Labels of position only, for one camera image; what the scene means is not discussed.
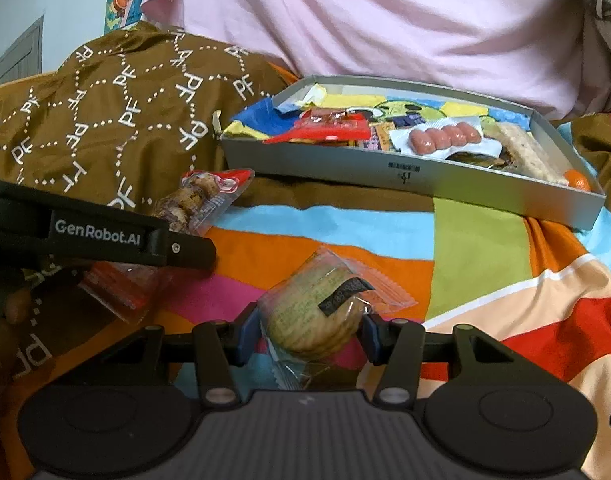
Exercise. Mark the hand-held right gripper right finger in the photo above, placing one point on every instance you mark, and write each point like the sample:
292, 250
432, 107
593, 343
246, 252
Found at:
370, 337

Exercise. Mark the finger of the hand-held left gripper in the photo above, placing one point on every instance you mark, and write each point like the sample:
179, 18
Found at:
190, 250

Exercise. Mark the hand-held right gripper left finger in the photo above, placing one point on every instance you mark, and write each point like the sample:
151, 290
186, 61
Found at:
250, 335

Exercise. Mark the clear egg packet red label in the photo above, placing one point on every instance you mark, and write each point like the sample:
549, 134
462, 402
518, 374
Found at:
190, 200

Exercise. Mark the round cookie packet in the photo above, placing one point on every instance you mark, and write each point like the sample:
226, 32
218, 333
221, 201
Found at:
315, 315

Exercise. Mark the grey shallow box tray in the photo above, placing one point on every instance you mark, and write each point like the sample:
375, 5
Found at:
385, 185

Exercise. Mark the red braised tofu packet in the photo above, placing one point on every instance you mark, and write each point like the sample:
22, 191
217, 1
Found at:
325, 131

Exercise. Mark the yellow snack bar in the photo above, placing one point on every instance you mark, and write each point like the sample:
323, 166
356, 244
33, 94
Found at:
381, 139

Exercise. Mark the dark dried snack packet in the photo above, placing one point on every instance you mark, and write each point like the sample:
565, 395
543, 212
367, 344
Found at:
478, 161

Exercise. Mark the pink sausage packet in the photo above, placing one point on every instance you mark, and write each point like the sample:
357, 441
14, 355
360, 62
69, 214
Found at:
440, 139

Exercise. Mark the blue and white packet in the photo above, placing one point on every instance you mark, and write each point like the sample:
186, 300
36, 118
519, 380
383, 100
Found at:
408, 119

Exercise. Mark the beige cereal bar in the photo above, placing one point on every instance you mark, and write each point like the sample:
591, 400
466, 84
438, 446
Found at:
525, 152

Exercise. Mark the small orange tangerine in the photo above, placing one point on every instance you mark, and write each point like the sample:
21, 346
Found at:
578, 181

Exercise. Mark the person's left hand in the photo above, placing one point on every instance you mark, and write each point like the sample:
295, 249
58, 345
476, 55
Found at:
15, 307

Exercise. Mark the brown patterned quilt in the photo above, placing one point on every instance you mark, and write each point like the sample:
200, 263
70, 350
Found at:
110, 110

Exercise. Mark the colourful cartoon printed blanket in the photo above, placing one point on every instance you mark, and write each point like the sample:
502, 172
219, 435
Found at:
485, 270

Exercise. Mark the colourful crayon drawing paper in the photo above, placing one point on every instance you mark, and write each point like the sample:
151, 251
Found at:
255, 120

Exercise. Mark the grey door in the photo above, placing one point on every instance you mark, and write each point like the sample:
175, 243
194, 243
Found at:
18, 55

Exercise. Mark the pink cloth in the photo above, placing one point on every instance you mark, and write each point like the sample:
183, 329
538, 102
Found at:
385, 20

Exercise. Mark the clear plastic bag of clothes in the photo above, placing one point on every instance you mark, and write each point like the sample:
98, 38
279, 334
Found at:
598, 5

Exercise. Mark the wooden bed frame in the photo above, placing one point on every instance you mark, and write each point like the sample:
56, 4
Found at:
20, 82

